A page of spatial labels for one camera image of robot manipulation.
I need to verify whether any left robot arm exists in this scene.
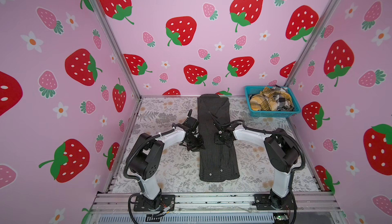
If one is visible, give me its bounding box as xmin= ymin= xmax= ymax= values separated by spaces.
xmin=123 ymin=116 xmax=205 ymax=201

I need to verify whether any yellow plaid shirt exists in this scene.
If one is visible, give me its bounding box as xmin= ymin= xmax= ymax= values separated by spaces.
xmin=250 ymin=86 xmax=295 ymax=112

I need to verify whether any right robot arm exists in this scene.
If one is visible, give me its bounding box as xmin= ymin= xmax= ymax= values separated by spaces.
xmin=213 ymin=120 xmax=305 ymax=211

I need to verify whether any teal plastic basket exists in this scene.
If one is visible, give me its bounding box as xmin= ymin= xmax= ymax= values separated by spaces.
xmin=245 ymin=86 xmax=301 ymax=118

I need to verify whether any black cable conduit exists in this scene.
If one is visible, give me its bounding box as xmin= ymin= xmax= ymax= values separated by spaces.
xmin=208 ymin=111 xmax=306 ymax=224
xmin=123 ymin=109 xmax=194 ymax=224

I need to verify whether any right black cable conduit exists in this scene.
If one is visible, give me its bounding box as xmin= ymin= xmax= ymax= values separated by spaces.
xmin=208 ymin=111 xmax=306 ymax=224

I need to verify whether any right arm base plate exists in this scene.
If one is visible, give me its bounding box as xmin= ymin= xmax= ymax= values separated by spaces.
xmin=252 ymin=193 xmax=297 ymax=211

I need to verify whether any left black cable conduit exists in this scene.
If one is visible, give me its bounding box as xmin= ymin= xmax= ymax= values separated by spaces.
xmin=123 ymin=109 xmax=194 ymax=224

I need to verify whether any dark grey striped shirt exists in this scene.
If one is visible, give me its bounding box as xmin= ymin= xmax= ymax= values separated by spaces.
xmin=197 ymin=94 xmax=240 ymax=182

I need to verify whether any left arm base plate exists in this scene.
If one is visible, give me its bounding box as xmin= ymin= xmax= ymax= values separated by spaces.
xmin=133 ymin=194 xmax=176 ymax=212

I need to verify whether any aluminium rail frame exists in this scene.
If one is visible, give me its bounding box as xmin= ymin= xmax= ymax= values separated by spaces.
xmin=84 ymin=192 xmax=348 ymax=224

